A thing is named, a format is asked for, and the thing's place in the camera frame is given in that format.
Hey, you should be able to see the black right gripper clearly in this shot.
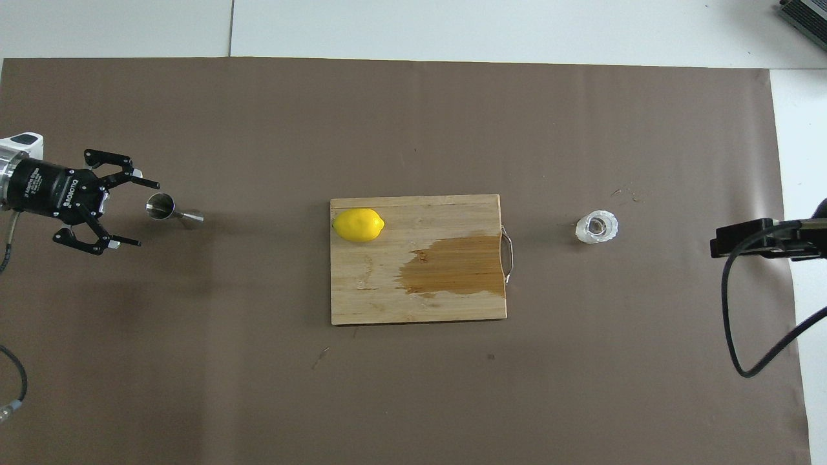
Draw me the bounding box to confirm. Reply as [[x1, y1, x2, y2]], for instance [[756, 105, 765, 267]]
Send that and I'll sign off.
[[709, 197, 827, 262]]

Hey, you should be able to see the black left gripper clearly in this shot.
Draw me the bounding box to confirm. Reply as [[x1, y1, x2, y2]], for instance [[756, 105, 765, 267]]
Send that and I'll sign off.
[[6, 149, 161, 256]]

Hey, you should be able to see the steel double jigger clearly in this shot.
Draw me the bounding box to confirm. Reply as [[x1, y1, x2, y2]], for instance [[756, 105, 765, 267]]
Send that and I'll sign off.
[[145, 192, 205, 229]]

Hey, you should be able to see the clear faceted glass cup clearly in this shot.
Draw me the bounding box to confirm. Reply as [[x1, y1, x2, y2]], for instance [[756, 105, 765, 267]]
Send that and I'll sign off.
[[576, 209, 620, 246]]

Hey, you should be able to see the brown paper table mat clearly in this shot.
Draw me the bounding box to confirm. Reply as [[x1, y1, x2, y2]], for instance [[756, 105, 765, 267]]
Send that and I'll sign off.
[[0, 57, 813, 465]]

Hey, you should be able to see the yellow lemon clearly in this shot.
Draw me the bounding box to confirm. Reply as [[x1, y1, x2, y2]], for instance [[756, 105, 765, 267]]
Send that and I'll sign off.
[[333, 208, 386, 243]]

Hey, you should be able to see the wooden cutting board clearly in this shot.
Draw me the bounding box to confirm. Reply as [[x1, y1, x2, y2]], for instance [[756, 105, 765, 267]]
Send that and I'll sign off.
[[330, 194, 516, 326]]

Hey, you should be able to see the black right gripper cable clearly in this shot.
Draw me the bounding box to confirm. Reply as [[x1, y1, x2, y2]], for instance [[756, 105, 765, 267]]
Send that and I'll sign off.
[[721, 218, 827, 378]]

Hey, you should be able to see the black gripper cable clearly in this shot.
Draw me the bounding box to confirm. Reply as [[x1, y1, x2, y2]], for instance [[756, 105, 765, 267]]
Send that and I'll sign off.
[[0, 210, 28, 424], [721, 218, 827, 378]]

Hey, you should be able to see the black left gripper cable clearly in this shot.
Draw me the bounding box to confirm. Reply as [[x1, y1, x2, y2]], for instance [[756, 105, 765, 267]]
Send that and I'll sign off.
[[0, 210, 28, 424]]

